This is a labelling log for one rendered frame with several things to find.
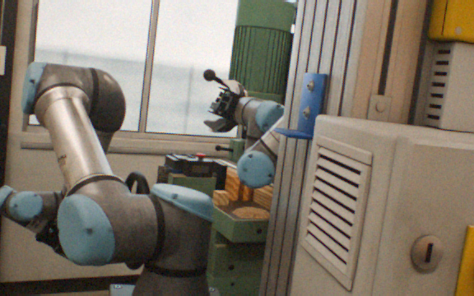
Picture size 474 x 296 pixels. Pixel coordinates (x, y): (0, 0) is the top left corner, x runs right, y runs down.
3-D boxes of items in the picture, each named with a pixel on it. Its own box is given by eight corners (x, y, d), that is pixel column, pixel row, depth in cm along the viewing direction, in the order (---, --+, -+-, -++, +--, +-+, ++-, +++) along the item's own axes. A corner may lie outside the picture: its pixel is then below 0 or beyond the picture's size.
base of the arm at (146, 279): (217, 328, 96) (224, 275, 95) (131, 326, 92) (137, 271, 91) (203, 293, 110) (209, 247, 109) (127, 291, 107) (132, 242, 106)
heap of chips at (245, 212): (230, 210, 148) (231, 204, 148) (262, 210, 153) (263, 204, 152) (241, 218, 142) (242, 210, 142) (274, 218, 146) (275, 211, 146)
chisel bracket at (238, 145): (225, 164, 173) (229, 137, 172) (264, 165, 180) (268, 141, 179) (235, 168, 167) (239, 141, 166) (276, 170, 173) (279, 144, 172)
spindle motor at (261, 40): (216, 95, 174) (229, -3, 170) (265, 101, 182) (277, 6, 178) (240, 100, 158) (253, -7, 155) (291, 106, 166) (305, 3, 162)
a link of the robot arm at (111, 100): (135, 62, 130) (82, 197, 158) (90, 57, 124) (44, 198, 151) (149, 93, 123) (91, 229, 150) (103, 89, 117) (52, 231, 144)
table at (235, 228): (136, 187, 190) (137, 170, 189) (216, 189, 203) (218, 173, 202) (197, 243, 135) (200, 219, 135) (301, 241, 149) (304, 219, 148)
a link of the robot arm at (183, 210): (220, 266, 99) (230, 194, 97) (153, 274, 91) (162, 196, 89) (188, 246, 108) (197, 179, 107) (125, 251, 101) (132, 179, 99)
